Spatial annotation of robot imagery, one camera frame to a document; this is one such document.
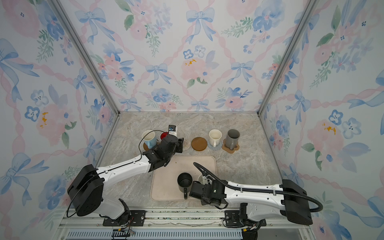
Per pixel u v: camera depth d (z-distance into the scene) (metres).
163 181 0.86
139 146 1.01
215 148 0.99
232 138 0.92
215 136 0.97
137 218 0.75
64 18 0.72
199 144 1.01
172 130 0.71
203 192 0.56
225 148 1.00
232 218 0.73
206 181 0.69
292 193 0.42
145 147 0.97
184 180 0.83
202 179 0.72
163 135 0.97
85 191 0.42
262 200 0.44
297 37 0.78
